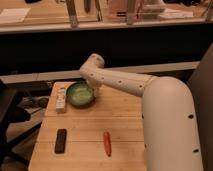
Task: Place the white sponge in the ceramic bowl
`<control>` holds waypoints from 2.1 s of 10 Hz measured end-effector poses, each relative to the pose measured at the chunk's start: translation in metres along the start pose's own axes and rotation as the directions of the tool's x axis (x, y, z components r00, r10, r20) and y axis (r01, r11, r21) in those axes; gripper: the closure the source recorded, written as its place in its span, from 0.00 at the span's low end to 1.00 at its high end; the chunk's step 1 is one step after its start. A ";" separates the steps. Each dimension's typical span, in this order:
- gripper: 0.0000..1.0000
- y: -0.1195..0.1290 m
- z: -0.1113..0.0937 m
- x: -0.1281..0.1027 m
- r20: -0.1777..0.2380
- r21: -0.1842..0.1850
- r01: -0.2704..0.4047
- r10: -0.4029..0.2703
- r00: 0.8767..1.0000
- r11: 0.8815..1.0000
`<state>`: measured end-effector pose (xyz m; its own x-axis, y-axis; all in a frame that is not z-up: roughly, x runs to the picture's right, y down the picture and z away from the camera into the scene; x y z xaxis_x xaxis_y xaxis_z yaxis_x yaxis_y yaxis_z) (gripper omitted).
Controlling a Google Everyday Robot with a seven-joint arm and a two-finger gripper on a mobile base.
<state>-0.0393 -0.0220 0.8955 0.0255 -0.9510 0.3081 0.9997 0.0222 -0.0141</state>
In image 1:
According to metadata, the green ceramic bowl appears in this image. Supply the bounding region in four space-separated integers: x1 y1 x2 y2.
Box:
66 82 95 107

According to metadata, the dark furniture at left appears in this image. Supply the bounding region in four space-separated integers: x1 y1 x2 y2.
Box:
0 79 31 167

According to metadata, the white paper sheet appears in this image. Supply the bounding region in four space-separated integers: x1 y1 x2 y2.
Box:
0 8 30 24

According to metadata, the black rectangular block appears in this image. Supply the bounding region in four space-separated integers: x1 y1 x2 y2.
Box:
55 129 67 154

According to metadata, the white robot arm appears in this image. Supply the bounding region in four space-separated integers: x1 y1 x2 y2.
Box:
80 54 204 171

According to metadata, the orange carrot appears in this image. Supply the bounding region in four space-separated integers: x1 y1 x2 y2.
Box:
103 131 112 157

